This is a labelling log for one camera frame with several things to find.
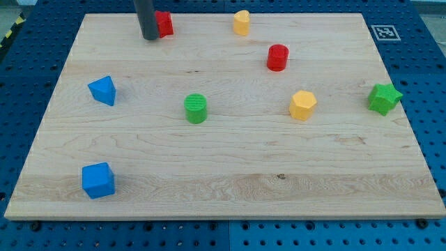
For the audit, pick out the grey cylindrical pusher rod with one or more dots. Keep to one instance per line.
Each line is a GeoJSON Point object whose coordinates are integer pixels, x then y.
{"type": "Point", "coordinates": [146, 16]}

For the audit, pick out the red star block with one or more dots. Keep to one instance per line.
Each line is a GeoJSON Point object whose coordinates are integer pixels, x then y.
{"type": "Point", "coordinates": [164, 23]}

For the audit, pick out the green star block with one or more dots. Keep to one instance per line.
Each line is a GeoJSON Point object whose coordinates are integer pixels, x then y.
{"type": "Point", "coordinates": [383, 98]}

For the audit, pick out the blue triangle block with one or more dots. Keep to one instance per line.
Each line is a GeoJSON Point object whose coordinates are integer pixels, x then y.
{"type": "Point", "coordinates": [103, 90]}

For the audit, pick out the yellow heart block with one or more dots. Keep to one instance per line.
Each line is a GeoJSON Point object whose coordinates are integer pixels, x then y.
{"type": "Point", "coordinates": [241, 22]}

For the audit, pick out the green cylinder block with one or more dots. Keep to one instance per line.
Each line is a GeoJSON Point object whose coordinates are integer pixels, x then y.
{"type": "Point", "coordinates": [195, 106]}

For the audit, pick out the red cylinder block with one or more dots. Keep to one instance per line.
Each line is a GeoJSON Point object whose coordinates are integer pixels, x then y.
{"type": "Point", "coordinates": [277, 57]}

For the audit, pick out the blue cube block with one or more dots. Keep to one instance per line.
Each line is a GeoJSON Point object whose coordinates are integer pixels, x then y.
{"type": "Point", "coordinates": [98, 180]}

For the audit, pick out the yellow hexagon block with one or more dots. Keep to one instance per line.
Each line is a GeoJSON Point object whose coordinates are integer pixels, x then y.
{"type": "Point", "coordinates": [302, 105]}

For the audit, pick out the light wooden board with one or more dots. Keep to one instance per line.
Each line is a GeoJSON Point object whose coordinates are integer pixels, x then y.
{"type": "Point", "coordinates": [249, 159]}

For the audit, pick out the white fiducial marker tag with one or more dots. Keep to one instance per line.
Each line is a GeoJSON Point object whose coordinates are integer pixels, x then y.
{"type": "Point", "coordinates": [385, 32]}

